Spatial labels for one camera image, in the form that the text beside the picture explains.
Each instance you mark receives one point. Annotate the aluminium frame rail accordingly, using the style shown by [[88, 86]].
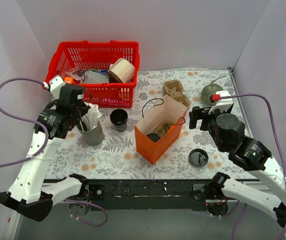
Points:
[[217, 207]]

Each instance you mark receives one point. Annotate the black coffee cup lid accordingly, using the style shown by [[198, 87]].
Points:
[[198, 157]]

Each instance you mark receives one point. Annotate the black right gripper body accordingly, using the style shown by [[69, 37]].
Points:
[[199, 118]]

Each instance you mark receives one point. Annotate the brown cardboard cup carrier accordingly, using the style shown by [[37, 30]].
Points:
[[175, 90]]

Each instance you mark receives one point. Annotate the grey wrapped package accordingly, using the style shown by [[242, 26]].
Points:
[[92, 77]]

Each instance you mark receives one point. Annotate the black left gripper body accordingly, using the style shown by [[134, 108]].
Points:
[[81, 110]]

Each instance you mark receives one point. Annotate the red plastic shopping basket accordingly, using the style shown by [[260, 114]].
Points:
[[107, 70]]

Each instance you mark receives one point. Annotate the orange paper bag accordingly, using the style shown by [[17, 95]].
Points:
[[165, 110]]

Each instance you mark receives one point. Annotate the beige paper wrapped roll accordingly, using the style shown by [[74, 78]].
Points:
[[121, 71]]

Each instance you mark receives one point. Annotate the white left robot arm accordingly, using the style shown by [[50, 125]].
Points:
[[27, 195]]

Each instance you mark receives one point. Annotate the grey tin straw holder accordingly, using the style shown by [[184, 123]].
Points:
[[93, 137]]

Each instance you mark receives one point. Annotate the orange snack box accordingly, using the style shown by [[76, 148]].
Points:
[[69, 80]]

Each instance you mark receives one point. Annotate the green netted melon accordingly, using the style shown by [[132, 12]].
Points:
[[210, 90]]

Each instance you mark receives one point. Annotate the floral table mat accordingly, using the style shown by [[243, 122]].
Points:
[[116, 156]]

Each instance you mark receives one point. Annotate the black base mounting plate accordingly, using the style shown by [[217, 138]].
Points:
[[139, 194]]

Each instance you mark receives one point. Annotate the black printed coffee cup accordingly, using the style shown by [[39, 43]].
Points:
[[118, 118]]

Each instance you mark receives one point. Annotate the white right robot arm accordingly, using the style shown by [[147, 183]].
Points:
[[273, 177]]

